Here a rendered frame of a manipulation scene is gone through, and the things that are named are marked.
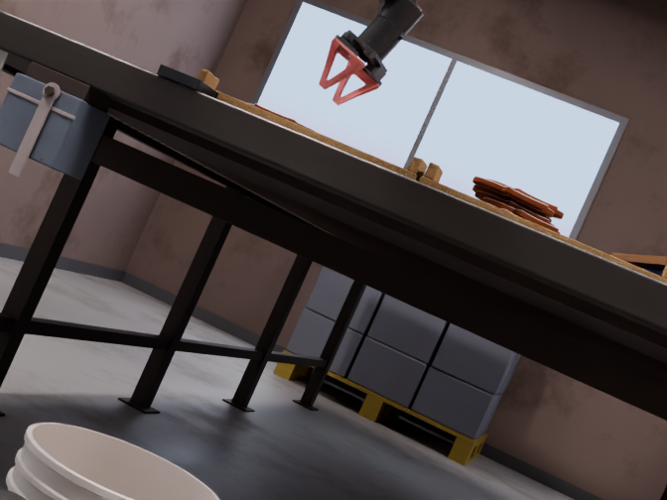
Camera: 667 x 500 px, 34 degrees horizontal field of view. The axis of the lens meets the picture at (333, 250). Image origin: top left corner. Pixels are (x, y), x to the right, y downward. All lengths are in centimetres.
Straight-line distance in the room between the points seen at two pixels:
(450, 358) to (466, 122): 190
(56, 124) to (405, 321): 484
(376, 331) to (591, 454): 175
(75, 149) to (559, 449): 587
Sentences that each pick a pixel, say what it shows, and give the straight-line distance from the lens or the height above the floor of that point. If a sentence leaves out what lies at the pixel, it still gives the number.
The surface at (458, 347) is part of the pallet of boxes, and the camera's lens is 643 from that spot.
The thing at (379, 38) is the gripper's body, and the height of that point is 112.
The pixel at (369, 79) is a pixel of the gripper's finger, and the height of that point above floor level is 107.
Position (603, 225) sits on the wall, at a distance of 745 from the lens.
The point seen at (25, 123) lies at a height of 76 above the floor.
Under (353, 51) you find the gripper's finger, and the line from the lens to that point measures 177.
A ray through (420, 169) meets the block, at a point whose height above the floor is 95.
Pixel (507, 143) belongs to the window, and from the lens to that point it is 754.
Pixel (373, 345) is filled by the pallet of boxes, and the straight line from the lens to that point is 651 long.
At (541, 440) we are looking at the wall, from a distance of 740.
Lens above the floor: 76
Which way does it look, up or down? 1 degrees up
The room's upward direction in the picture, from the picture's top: 24 degrees clockwise
